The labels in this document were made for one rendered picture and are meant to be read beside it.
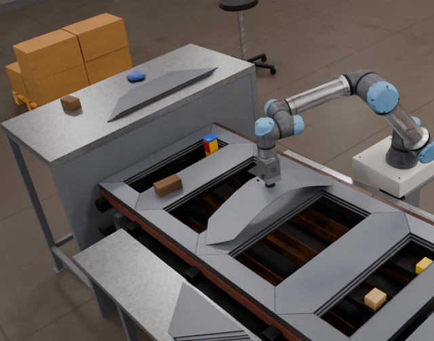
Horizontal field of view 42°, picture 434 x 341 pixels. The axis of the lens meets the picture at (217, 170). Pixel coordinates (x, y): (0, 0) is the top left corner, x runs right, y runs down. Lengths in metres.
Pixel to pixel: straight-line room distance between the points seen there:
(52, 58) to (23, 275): 2.33
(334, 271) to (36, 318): 1.93
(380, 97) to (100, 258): 1.35
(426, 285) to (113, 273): 1.22
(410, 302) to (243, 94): 1.69
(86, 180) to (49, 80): 2.75
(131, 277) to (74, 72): 3.46
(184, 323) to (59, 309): 1.50
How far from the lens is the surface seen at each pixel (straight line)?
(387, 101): 2.35
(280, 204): 2.46
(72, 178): 2.79
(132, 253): 2.50
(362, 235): 2.30
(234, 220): 2.30
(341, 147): 4.44
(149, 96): 3.04
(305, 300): 2.04
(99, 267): 2.48
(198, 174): 2.72
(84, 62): 5.64
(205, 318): 2.10
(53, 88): 5.52
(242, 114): 3.33
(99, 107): 3.09
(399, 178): 2.75
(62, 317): 3.43
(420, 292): 2.10
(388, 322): 1.99
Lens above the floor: 2.34
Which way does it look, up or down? 33 degrees down
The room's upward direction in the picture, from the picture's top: 9 degrees counter-clockwise
